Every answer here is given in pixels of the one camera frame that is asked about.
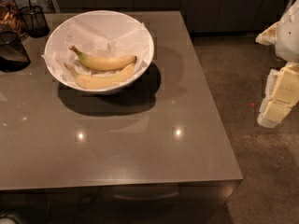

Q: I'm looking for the yellow banana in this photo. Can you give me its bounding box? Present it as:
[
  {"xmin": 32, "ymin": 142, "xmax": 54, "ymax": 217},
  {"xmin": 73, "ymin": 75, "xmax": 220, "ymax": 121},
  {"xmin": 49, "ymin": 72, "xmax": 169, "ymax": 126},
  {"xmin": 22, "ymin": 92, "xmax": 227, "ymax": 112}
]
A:
[
  {"xmin": 64, "ymin": 63, "xmax": 135, "ymax": 90},
  {"xmin": 69, "ymin": 46, "xmax": 136, "ymax": 71}
]

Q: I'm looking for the black mesh pen cup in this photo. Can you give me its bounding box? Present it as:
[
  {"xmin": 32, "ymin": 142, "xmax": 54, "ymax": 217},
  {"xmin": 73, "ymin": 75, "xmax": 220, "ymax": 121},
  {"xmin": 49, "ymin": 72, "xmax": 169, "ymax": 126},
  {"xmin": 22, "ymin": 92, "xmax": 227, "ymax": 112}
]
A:
[{"xmin": 20, "ymin": 0, "xmax": 50, "ymax": 38}]

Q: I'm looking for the white paper lining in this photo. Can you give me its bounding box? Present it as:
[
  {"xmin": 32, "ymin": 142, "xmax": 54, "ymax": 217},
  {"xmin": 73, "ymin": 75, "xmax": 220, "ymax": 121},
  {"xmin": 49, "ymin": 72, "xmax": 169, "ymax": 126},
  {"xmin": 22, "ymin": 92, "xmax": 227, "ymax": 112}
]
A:
[{"xmin": 41, "ymin": 16, "xmax": 151, "ymax": 84}]

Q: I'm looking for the white bowl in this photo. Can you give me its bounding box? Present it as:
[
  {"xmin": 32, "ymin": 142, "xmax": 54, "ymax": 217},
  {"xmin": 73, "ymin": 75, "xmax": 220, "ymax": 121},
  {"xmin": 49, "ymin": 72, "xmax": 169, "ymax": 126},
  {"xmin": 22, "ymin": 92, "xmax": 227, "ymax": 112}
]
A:
[{"xmin": 43, "ymin": 9, "xmax": 155, "ymax": 96}]

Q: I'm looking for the glass jar with snacks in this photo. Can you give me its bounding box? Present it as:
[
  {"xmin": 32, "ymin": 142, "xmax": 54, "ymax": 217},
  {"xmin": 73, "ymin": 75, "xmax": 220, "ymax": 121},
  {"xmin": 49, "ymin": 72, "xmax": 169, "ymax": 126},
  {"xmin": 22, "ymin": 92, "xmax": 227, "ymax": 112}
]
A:
[{"xmin": 0, "ymin": 0, "xmax": 28, "ymax": 40}]

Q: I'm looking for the dark glass container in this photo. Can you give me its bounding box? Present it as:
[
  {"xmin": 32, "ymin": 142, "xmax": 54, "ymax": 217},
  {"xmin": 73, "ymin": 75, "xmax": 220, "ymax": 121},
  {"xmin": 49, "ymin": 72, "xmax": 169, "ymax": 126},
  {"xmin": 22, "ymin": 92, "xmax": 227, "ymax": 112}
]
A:
[{"xmin": 0, "ymin": 31, "xmax": 31, "ymax": 72}]

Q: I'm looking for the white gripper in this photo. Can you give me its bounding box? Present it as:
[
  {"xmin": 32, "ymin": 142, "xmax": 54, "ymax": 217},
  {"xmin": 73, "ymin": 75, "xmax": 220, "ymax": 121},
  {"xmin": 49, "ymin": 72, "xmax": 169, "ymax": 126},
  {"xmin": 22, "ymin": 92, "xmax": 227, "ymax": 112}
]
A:
[{"xmin": 255, "ymin": 0, "xmax": 299, "ymax": 128}]

